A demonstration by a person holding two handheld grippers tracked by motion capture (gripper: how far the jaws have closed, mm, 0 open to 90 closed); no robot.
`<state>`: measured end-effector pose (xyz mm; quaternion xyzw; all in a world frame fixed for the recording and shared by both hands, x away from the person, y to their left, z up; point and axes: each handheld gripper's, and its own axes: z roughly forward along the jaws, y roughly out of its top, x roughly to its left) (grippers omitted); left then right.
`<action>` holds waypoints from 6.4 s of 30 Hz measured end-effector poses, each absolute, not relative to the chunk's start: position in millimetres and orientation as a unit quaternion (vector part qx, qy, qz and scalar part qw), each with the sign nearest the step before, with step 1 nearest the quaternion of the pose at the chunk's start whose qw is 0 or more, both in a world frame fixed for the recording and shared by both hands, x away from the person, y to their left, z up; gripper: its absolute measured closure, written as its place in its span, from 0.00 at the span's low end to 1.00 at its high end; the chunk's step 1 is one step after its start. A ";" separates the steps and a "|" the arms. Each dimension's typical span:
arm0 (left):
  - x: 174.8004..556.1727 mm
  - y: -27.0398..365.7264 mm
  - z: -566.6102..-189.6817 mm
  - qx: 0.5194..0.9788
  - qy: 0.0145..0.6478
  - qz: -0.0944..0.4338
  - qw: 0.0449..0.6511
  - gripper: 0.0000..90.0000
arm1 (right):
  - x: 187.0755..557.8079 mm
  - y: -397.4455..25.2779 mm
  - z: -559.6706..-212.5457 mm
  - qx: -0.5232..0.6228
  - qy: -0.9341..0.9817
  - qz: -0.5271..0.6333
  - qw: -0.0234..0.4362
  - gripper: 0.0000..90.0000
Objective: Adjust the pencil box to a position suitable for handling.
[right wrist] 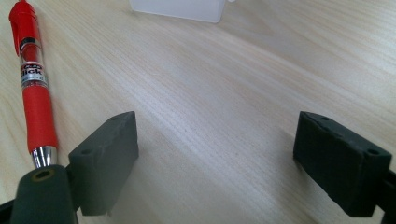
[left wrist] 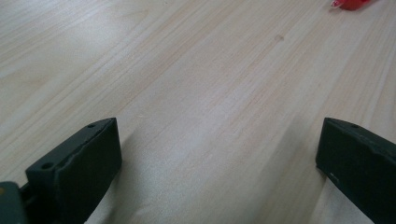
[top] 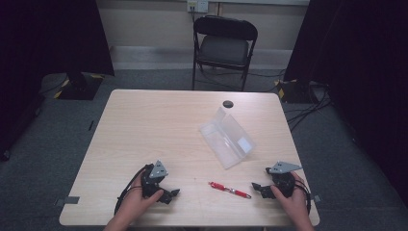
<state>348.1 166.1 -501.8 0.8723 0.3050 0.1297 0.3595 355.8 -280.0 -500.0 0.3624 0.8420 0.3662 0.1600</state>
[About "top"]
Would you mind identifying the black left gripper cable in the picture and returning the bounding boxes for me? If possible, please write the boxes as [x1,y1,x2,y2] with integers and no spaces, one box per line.
[113,166,149,217]

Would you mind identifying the person's left hand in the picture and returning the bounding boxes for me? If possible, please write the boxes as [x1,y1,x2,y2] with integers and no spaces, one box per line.
[115,177,165,225]

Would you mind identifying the white wall outlet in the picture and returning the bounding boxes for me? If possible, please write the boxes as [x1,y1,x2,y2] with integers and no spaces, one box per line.
[187,0,210,14]

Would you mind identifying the black folding chair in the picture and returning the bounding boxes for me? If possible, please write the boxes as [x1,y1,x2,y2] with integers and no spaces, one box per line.
[191,14,259,92]

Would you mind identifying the black stand base striped tape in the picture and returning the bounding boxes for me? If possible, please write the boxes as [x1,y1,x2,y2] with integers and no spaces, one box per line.
[274,78,319,104]
[52,71,105,101]

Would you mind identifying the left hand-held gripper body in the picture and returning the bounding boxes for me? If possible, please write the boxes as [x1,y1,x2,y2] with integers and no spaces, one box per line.
[140,160,169,200]

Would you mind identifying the dark curtain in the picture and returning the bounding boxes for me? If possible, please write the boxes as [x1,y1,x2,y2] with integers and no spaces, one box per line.
[283,0,408,206]

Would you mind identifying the person's right hand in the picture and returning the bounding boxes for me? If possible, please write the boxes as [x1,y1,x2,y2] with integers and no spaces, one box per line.
[269,171,312,225]

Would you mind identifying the clear plastic pencil case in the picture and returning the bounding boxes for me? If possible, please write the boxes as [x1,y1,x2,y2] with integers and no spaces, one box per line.
[198,106,257,170]

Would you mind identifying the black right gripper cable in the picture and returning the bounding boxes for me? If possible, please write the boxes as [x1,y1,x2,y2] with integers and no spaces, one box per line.
[293,178,313,216]

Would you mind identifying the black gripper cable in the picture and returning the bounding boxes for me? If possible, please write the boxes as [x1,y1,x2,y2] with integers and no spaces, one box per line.
[293,178,313,216]
[113,166,149,217]

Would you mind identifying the red pen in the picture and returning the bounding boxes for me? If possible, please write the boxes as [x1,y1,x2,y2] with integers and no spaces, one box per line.
[208,181,252,199]

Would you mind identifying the black floor cables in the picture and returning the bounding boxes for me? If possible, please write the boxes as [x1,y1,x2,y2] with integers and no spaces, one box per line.
[284,81,336,133]

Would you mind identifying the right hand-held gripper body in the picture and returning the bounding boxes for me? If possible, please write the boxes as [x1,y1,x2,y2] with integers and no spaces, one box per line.
[265,160,304,198]

